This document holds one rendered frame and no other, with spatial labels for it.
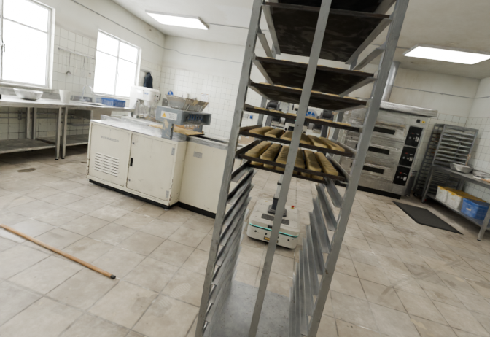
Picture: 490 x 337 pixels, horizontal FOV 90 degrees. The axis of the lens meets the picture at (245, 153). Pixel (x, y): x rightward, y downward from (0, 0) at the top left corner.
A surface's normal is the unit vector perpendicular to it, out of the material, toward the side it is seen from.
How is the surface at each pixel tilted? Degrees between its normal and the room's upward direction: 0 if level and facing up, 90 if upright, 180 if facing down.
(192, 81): 90
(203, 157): 90
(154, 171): 90
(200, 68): 90
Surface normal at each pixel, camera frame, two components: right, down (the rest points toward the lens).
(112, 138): -0.31, 0.10
